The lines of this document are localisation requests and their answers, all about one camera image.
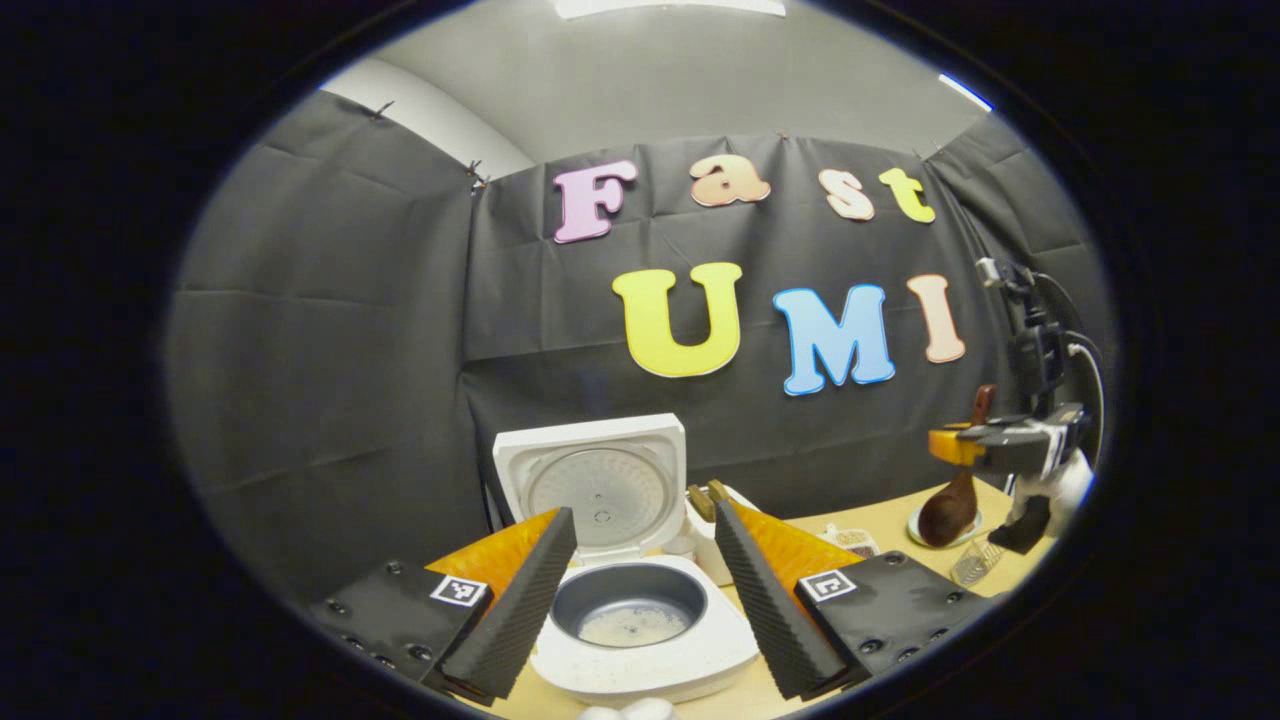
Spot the white rice cooker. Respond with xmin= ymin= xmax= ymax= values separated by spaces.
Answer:
xmin=490 ymin=413 xmax=761 ymax=706

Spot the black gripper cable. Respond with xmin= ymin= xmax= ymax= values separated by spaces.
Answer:
xmin=1035 ymin=270 xmax=1107 ymax=461

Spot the white toaster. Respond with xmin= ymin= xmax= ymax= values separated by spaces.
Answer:
xmin=685 ymin=483 xmax=761 ymax=586

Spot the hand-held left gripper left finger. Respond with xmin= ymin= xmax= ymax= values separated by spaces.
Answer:
xmin=305 ymin=507 xmax=579 ymax=706

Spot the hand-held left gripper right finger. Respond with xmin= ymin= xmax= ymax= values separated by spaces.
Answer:
xmin=713 ymin=500 xmax=1011 ymax=701

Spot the metal wire chopstick holder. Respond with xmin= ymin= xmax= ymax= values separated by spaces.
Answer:
xmin=948 ymin=540 xmax=1004 ymax=588

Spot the black backdrop cloth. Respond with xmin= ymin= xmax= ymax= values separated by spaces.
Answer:
xmin=165 ymin=90 xmax=1116 ymax=606

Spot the dark wooden spoon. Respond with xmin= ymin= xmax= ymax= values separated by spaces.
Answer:
xmin=918 ymin=385 xmax=998 ymax=548

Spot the ceiling light panel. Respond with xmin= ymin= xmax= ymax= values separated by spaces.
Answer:
xmin=938 ymin=72 xmax=994 ymax=111
xmin=555 ymin=0 xmax=786 ymax=19

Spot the pale green plate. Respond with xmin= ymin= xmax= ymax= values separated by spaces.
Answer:
xmin=907 ymin=500 xmax=984 ymax=549

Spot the white divided grain dish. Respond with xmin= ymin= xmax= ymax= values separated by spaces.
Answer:
xmin=815 ymin=523 xmax=881 ymax=559

